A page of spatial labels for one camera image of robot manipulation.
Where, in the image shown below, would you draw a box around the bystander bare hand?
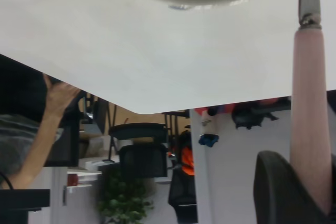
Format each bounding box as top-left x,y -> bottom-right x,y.
43,74 -> 81,119

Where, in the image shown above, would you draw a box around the black office chair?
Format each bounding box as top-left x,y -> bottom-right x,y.
167,130 -> 198,224

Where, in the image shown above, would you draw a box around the green potted plant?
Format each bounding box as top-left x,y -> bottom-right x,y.
96,170 -> 155,224

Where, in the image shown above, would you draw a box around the pink handled metal spoon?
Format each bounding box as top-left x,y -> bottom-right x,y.
289,0 -> 333,216

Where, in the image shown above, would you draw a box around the orange cloth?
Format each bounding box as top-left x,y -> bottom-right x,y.
181,146 -> 196,176

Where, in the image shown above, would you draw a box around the bystander bare forearm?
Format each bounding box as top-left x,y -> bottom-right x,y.
7,113 -> 63,191

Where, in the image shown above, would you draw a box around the bystander grey shirt torso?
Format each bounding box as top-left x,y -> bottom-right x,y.
0,113 -> 64,186

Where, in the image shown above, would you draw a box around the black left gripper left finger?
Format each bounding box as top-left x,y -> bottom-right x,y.
253,150 -> 336,224

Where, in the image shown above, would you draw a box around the blue glove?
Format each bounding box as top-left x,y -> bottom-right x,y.
198,133 -> 220,148

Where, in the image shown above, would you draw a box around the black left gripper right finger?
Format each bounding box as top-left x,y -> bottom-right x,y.
328,154 -> 336,217

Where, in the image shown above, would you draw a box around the black desk edge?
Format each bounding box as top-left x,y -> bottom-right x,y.
0,188 -> 51,213

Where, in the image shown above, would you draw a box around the black mesh chair back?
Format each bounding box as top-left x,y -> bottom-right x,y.
119,144 -> 169,179

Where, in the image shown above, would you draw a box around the black computer monitor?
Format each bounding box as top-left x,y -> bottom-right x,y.
43,90 -> 81,167

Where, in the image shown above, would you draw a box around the small red box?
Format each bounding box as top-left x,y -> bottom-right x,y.
67,173 -> 79,187

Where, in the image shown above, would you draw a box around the black padded chair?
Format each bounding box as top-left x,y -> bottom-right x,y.
108,122 -> 169,146

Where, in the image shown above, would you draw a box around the black bag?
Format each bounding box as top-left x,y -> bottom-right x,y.
232,102 -> 279,131

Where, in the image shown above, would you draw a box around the bystander dark haired head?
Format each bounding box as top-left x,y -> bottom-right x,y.
0,54 -> 48,124

